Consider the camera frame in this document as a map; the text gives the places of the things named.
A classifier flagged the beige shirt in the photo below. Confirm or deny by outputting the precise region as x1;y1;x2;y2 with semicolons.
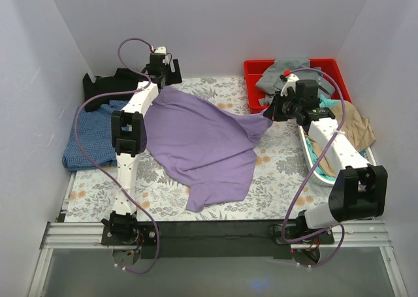
316;101;376;181

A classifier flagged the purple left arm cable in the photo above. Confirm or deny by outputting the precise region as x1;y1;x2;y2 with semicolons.
74;37;161;275

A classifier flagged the floral patterned table mat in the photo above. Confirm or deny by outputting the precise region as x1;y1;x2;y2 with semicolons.
64;77;331;223

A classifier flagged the black folded shirt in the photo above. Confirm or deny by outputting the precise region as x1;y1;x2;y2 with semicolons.
82;68;146;112

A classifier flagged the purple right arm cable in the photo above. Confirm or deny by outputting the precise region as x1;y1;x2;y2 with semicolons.
281;67;347;269

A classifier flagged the purple polo shirt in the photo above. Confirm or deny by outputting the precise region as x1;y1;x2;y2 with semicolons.
144;87;272;212

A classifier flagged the red plastic bin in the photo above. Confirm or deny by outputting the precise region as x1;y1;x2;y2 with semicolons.
244;58;351;114

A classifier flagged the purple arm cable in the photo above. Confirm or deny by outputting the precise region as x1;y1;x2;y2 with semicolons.
281;67;347;269
74;37;161;275

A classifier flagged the aluminium front rail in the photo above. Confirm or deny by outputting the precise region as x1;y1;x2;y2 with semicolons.
29;220;408;296

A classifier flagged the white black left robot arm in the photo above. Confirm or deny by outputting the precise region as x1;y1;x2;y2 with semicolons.
102;46;182;245

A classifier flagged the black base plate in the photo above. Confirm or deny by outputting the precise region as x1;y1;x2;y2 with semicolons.
101;220;334;260

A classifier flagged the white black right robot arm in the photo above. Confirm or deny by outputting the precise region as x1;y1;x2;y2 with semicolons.
263;74;388;243

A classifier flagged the white perforated laundry basket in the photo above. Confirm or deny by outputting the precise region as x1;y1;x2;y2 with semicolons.
297;120;379;187

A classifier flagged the teal shirt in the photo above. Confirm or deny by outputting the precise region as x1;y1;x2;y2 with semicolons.
309;95;340;163

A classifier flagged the grey shirt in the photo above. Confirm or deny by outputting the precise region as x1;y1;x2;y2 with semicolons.
256;57;335;106

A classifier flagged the blue checked folded shirt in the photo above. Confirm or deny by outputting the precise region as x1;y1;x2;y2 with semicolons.
62;100;127;172

